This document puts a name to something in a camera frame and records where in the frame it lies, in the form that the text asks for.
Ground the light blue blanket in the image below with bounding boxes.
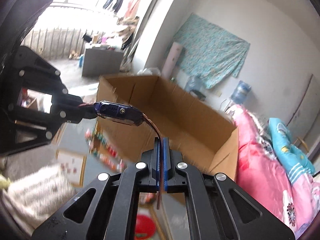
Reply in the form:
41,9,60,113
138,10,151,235
268,118,315,184

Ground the colourful bead bracelet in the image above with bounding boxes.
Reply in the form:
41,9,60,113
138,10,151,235
85,128,127,173

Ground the brown cardboard box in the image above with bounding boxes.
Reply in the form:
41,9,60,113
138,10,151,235
97,75,238,179

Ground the blue water jug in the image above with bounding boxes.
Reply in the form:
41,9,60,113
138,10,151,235
230,80,251,105

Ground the white fluffy sleeve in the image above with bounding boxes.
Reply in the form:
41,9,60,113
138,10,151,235
2,164,76,236

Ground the pink rolled mat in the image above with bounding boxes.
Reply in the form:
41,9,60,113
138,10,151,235
161,42,183,80

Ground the blue smart watch brown strap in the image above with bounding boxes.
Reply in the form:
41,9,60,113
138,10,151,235
78,100,164,210

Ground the pink floral bed quilt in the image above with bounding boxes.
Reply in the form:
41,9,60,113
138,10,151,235
227,105,319,238

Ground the teal floral wall cloth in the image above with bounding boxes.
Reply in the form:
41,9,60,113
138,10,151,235
173,14,250,89

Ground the dark grey cabinet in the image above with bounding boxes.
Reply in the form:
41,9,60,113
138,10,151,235
82,48,124,77

